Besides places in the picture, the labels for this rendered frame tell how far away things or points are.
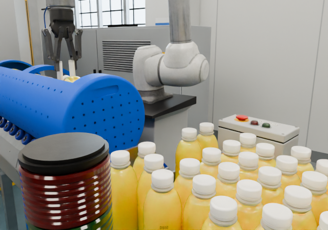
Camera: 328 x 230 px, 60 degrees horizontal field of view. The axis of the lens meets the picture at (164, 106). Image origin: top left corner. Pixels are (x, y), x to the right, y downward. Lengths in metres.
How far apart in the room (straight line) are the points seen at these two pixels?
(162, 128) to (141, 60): 0.35
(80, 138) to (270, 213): 0.29
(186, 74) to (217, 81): 2.42
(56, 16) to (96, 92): 0.30
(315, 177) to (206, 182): 0.19
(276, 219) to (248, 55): 3.16
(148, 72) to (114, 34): 1.59
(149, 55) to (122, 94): 0.57
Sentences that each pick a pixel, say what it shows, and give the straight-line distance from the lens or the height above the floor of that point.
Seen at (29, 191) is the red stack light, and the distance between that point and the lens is 0.21.
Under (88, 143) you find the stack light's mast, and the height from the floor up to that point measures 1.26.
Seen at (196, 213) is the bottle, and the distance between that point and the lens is 0.50.
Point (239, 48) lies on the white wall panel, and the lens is 3.57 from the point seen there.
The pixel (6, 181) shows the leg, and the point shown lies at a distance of 1.81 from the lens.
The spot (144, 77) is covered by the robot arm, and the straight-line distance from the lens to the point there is 1.42.
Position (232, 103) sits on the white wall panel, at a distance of 3.67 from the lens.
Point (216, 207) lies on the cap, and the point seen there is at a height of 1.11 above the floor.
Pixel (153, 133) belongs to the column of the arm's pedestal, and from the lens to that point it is 1.36.
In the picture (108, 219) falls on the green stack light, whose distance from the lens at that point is 0.24.
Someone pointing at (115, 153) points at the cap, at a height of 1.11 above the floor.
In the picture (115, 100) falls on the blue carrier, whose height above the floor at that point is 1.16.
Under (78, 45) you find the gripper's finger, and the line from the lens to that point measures 1.04.
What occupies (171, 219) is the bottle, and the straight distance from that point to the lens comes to 0.52.
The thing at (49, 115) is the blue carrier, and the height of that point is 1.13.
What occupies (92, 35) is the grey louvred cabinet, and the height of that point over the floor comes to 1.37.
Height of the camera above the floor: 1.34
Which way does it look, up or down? 14 degrees down
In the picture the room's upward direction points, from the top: straight up
